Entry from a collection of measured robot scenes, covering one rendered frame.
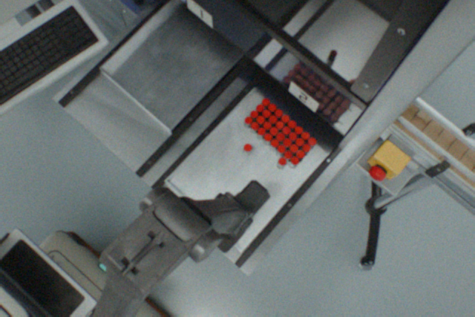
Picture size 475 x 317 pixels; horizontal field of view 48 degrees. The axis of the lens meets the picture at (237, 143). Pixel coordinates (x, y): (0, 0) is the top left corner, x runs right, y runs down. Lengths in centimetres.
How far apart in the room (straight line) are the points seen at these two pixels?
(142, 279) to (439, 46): 52
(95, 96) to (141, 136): 17
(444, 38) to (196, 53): 83
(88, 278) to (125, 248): 133
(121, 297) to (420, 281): 177
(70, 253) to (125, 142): 72
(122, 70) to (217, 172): 38
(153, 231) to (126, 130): 77
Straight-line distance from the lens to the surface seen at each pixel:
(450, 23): 78
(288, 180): 138
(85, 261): 203
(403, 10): 82
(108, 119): 145
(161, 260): 68
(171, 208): 70
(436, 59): 85
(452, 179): 143
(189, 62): 148
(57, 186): 238
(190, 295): 224
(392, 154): 129
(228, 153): 139
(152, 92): 146
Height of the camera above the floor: 223
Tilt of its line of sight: 75 degrees down
